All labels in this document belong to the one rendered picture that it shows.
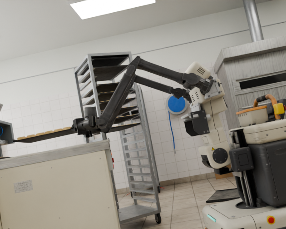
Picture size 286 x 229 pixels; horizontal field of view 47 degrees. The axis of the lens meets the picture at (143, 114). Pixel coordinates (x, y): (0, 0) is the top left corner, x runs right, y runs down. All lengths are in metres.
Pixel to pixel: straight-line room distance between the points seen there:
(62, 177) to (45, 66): 4.88
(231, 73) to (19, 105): 4.09
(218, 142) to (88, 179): 0.88
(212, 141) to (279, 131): 0.42
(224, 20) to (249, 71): 1.57
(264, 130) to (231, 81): 3.15
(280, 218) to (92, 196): 1.15
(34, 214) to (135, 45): 4.77
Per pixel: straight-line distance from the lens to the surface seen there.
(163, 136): 6.18
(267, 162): 2.21
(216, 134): 2.26
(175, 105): 6.06
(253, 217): 2.18
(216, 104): 2.31
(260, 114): 2.38
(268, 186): 2.23
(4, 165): 2.23
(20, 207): 2.22
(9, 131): 2.72
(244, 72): 5.36
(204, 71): 2.31
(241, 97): 5.29
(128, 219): 3.36
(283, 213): 2.24
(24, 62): 7.05
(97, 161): 2.12
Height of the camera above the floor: 0.82
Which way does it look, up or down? 5 degrees up
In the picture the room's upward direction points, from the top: 11 degrees counter-clockwise
